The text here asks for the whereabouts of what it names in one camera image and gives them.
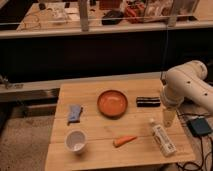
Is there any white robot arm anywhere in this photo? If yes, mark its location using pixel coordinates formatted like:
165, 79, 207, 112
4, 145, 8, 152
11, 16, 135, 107
160, 60, 213, 127

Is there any orange ceramic bowl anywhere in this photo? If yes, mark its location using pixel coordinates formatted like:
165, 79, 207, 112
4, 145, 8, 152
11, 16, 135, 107
97, 90, 128, 118

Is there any white bottle with label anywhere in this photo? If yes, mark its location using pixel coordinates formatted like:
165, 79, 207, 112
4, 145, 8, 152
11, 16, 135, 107
149, 118, 177, 157

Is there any black rectangular block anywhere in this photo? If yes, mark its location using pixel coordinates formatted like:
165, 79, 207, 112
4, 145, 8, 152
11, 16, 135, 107
136, 97, 160, 107

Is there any black power box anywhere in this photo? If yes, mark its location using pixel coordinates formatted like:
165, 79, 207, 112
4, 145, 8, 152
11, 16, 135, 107
187, 118, 213, 137

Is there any orange carrot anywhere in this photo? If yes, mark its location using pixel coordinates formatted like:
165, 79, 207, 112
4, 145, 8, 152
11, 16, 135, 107
113, 136, 136, 148

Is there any white paper cup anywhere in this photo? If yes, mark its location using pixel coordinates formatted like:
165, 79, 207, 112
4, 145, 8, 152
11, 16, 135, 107
65, 130, 87, 154

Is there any red object on shelf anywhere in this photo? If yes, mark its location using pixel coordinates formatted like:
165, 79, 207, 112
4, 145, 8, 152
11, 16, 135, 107
124, 4, 145, 23

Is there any black bag on shelf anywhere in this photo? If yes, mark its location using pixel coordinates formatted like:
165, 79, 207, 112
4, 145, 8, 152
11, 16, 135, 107
101, 10, 124, 25

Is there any black cable on floor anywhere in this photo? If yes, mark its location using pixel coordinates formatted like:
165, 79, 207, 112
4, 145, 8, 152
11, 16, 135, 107
175, 112, 213, 171

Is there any grey metal post right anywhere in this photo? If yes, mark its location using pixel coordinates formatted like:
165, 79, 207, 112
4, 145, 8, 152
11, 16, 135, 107
167, 0, 182, 27

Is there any grey metal post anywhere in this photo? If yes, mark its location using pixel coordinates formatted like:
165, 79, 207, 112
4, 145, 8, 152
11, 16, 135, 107
167, 0, 182, 27
78, 0, 89, 32

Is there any metal clamp on rail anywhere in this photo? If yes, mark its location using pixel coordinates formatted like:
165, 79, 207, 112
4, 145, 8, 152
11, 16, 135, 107
0, 74, 23, 89

